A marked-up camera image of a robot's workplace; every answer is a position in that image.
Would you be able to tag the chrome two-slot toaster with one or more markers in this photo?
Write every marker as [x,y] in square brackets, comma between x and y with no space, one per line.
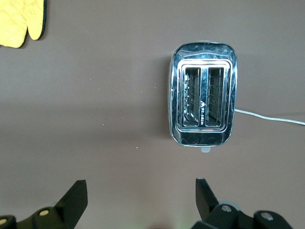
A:
[202,138]

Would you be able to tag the yellow quilted oven mitt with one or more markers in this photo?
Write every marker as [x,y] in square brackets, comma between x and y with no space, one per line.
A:
[14,23]

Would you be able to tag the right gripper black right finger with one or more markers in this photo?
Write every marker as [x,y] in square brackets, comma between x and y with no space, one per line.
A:
[207,202]

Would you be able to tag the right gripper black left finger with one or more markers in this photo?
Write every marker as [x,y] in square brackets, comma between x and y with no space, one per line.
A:
[69,202]

